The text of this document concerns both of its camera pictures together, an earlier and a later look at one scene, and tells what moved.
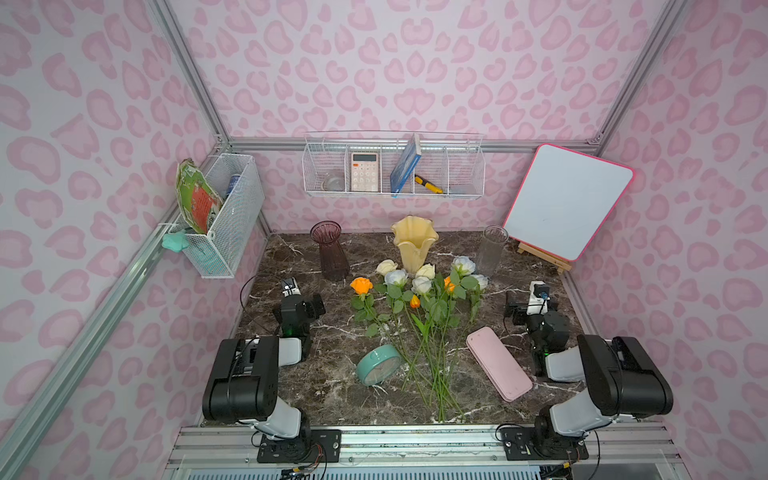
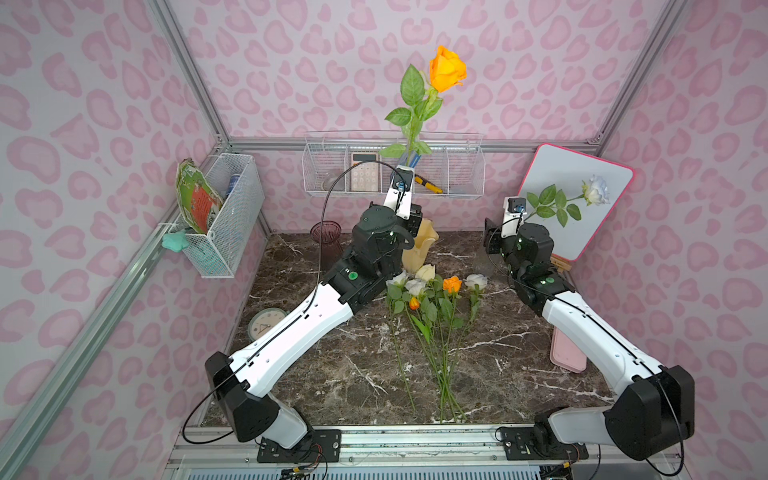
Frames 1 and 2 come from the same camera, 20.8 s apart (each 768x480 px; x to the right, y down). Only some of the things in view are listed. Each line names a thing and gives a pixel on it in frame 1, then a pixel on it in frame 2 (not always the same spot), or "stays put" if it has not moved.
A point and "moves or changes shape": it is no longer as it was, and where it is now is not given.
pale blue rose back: (462, 266) → (594, 192)
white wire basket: (238, 181) stays put
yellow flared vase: (413, 236) stays put
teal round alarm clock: (378, 365) → (262, 319)
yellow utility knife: (427, 184) stays put
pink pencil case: (501, 367) moves or changes shape
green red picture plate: (199, 199) stays put
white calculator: (364, 172) stays put
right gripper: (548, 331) → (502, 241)
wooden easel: (547, 258) stays put
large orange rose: (363, 287) → (447, 68)
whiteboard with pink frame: (566, 203) stays put
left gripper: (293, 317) → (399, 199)
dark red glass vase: (334, 261) stays put
